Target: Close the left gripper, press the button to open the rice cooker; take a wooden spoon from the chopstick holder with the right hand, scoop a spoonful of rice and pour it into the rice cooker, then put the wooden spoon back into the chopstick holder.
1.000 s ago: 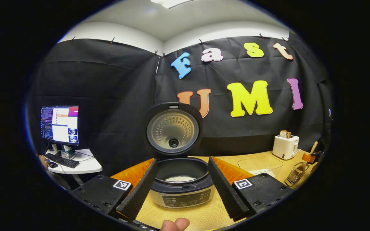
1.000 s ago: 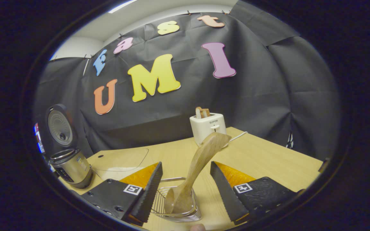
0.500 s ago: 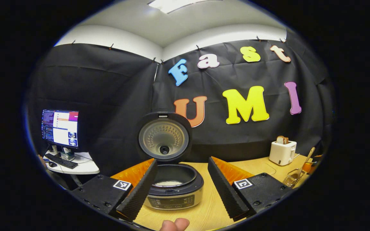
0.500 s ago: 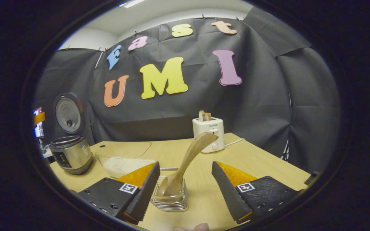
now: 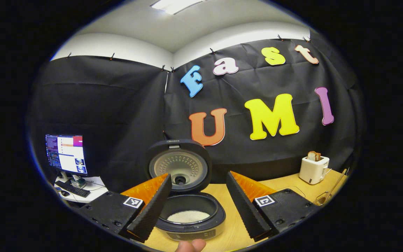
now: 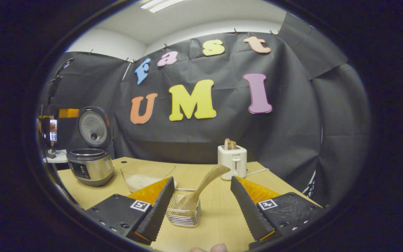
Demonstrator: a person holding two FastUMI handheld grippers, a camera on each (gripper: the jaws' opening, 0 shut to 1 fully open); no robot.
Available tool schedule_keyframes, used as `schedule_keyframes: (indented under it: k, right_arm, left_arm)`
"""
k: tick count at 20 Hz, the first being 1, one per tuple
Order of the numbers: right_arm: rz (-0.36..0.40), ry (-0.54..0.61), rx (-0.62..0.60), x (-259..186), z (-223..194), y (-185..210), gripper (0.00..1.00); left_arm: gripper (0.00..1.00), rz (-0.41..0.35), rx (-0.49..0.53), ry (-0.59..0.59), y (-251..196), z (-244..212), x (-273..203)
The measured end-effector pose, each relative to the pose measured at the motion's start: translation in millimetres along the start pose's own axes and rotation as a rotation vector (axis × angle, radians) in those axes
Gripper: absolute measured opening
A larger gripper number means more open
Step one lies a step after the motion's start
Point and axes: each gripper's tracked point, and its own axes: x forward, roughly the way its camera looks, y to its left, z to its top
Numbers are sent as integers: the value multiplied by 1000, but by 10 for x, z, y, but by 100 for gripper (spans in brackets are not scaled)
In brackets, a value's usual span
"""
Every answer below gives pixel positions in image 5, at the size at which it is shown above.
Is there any silver black rice cooker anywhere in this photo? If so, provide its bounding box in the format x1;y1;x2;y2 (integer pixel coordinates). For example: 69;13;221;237
144;139;227;242

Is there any white toaster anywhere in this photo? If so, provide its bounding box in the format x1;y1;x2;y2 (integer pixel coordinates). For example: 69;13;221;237
298;155;330;185

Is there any computer monitor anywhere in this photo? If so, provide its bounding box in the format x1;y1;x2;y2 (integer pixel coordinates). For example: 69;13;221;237
45;134;89;177

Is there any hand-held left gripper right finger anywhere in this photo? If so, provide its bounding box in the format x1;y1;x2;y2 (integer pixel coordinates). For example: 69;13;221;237
226;170;321;242

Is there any clear plastic container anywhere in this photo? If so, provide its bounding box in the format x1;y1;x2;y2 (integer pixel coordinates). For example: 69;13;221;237
280;184;309;200

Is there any small pale green box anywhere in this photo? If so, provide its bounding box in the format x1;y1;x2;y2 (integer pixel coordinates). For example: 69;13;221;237
70;175;87;190

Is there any white computer desk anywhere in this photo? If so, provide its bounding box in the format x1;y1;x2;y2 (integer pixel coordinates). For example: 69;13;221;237
54;176;109;204

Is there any black backdrop cloth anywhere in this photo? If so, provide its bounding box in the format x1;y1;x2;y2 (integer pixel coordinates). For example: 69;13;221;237
28;30;365;194

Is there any ceiling light panel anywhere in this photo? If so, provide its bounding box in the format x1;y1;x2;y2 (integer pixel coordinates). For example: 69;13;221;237
150;0;206;15

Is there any black keyboard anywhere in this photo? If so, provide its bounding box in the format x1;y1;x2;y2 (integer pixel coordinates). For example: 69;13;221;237
55;180;91;198

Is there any white rice pile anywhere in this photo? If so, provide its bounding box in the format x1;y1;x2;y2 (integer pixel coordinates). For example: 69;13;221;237
167;210;211;224

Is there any wooden spoon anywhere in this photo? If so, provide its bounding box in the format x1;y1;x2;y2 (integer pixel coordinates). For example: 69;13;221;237
321;168;348;205

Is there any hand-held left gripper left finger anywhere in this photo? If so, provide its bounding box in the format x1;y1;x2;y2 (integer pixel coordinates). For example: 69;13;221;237
77;174;173;243

